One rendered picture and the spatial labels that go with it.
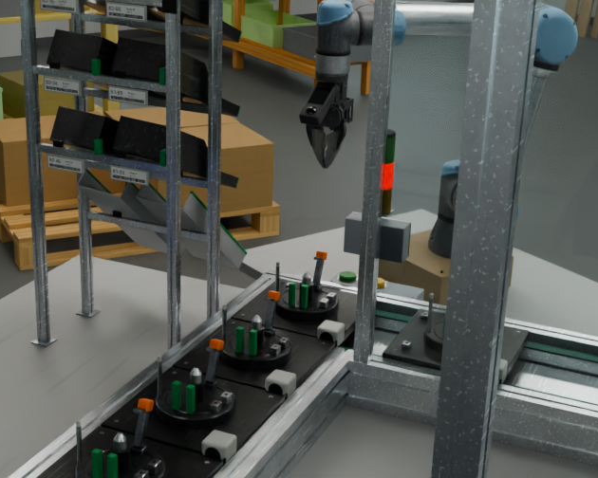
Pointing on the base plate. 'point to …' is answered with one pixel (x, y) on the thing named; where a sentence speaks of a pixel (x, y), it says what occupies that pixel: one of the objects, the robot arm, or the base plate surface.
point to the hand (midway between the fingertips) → (324, 163)
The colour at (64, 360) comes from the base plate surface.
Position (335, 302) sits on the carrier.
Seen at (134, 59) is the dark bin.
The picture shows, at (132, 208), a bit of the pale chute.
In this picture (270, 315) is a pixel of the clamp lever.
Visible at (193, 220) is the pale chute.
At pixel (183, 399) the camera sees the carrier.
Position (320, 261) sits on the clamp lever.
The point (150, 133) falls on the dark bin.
